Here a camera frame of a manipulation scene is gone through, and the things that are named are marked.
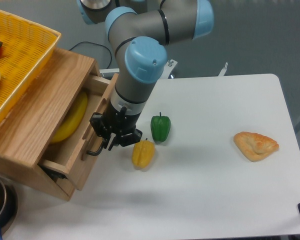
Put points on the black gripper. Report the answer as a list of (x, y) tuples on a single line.
[(116, 127)]

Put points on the black drawer handle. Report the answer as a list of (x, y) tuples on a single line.
[(95, 148)]

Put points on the wooden top drawer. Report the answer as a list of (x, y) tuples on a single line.
[(68, 158)]

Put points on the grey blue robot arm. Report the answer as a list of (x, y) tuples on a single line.
[(138, 39)]

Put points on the wooden drawer cabinet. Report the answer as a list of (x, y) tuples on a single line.
[(27, 131)]

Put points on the yellow bell pepper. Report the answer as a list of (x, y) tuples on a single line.
[(143, 153)]

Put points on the yellow banana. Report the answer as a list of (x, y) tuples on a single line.
[(72, 119)]

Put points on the green bell pepper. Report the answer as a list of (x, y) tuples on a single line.
[(160, 126)]

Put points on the yellow plastic basket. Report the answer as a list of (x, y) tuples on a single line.
[(27, 46)]

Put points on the dark metal pot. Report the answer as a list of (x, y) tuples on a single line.
[(8, 205)]

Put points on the baked bread pastry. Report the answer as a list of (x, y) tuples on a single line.
[(254, 146)]

